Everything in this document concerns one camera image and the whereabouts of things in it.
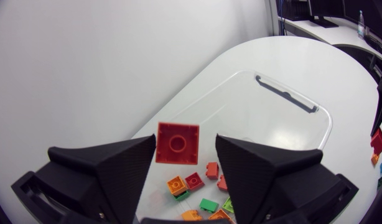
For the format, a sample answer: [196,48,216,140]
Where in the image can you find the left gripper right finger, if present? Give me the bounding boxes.
[215,133,344,224]

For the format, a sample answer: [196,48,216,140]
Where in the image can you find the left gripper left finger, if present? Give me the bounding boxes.
[37,133,157,224]

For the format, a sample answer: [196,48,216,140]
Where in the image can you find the red toy brick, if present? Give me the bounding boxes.
[155,121,200,166]
[216,174,228,192]
[205,161,220,180]
[184,172,206,192]
[370,128,382,156]

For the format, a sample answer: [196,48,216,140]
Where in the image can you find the clear plastic container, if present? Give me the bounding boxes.
[134,68,333,224]

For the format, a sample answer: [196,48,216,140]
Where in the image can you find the lime green toy brick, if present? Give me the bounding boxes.
[221,196,235,214]

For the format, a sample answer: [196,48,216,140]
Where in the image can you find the dark green toy brick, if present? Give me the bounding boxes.
[173,189,191,202]

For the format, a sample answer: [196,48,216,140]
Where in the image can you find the clear plastic bottle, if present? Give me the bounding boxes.
[357,10,365,40]

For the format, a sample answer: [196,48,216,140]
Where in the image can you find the white desk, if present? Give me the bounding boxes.
[277,17,382,67]

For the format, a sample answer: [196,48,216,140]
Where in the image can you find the black computer monitor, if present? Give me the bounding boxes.
[308,0,346,29]

